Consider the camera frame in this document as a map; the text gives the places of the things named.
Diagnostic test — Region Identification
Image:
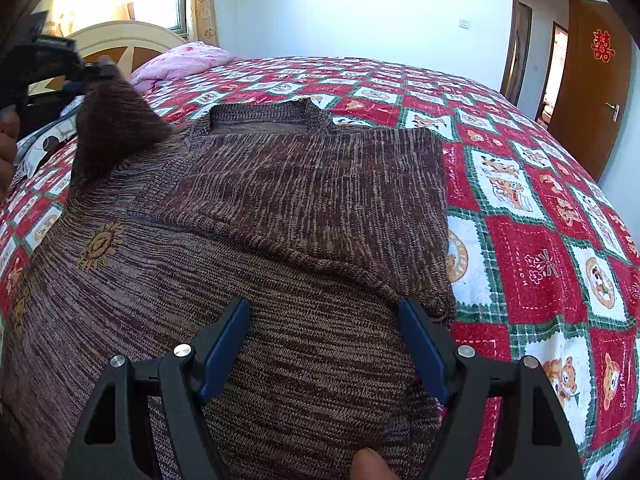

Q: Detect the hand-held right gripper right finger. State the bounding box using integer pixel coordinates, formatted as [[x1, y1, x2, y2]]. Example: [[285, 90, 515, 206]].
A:
[[397, 297, 586, 480]]

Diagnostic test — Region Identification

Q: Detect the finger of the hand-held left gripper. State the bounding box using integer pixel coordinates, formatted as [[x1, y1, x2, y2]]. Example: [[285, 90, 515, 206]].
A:
[[65, 57, 126, 97]]

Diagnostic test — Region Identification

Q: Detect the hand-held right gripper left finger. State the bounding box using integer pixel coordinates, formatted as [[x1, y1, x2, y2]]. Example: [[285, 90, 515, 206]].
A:
[[62, 297, 251, 480]]

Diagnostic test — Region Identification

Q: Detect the brown knit sweater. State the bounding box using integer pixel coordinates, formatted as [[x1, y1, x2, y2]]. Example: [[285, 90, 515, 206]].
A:
[[0, 77, 457, 480]]

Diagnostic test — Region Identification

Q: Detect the person's left hand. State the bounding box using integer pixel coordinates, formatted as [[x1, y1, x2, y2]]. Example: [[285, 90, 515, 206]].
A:
[[0, 110, 22, 196]]

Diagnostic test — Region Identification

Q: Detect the person's right hand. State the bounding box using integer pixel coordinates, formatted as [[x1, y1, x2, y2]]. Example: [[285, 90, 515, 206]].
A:
[[350, 447, 396, 480]]

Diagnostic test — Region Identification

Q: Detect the cream wooden headboard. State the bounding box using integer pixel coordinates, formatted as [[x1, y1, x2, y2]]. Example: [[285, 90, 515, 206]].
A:
[[30, 20, 188, 96]]

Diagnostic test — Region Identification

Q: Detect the white black printed cloth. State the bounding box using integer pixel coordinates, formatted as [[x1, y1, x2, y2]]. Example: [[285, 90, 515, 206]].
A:
[[15, 95, 86, 181]]

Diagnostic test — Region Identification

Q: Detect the pink pillow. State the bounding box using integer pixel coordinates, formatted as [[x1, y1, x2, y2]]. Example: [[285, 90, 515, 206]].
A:
[[129, 42, 236, 93]]

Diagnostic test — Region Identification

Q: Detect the patterned curtain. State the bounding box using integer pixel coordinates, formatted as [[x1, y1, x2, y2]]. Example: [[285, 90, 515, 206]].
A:
[[187, 0, 221, 48]]

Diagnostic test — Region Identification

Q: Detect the red printed bedspread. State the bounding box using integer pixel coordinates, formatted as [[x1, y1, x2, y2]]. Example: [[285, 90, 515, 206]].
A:
[[0, 55, 640, 480]]

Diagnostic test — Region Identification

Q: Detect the brown wooden door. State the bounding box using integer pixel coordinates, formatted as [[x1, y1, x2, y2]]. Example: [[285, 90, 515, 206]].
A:
[[547, 0, 633, 183]]

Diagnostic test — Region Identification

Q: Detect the red paper door decoration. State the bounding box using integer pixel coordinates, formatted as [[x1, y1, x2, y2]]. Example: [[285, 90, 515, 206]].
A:
[[590, 29, 617, 63]]

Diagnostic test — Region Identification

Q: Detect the brown door frame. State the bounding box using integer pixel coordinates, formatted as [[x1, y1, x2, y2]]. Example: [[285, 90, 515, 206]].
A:
[[500, 0, 581, 111]]

